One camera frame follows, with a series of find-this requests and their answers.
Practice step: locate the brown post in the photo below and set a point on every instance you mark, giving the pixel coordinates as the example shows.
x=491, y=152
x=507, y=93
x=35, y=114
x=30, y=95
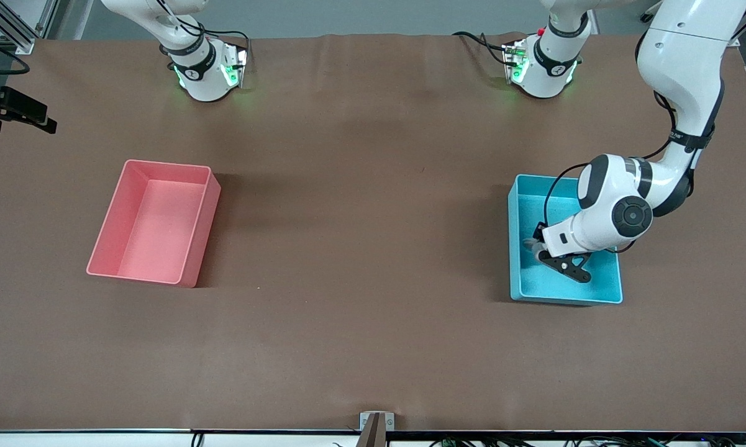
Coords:
x=372, y=434

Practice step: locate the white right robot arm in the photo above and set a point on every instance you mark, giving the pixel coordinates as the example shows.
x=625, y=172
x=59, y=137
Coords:
x=205, y=81

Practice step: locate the blue plastic box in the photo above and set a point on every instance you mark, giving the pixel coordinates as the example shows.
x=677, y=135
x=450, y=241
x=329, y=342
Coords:
x=534, y=285

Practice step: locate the black chair caster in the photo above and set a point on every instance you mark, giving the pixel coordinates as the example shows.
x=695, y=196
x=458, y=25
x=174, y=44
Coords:
x=647, y=17

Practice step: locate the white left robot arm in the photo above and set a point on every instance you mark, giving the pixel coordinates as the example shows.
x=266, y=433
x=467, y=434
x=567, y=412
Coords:
x=677, y=62

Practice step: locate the silver metal bracket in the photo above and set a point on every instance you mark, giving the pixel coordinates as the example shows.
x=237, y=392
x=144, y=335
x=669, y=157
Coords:
x=364, y=421

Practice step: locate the pink plastic box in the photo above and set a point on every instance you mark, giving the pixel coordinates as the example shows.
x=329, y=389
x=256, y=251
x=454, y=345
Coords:
x=155, y=248

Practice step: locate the grey plush toy white face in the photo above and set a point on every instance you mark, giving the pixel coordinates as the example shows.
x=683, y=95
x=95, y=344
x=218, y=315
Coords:
x=534, y=251

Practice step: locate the brown table cover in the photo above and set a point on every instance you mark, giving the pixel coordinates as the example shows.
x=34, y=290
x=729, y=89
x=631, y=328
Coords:
x=372, y=341

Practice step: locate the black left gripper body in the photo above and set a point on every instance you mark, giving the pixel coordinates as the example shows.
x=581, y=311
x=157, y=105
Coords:
x=540, y=234

